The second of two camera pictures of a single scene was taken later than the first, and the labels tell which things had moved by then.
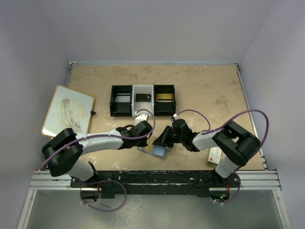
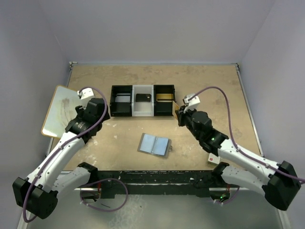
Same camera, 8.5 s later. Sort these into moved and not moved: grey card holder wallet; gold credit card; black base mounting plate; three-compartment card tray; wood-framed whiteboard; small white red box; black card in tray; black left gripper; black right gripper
Moved: gold credit card; black left gripper; black right gripper
Not moved: three-compartment card tray; grey card holder wallet; black base mounting plate; wood-framed whiteboard; black card in tray; small white red box
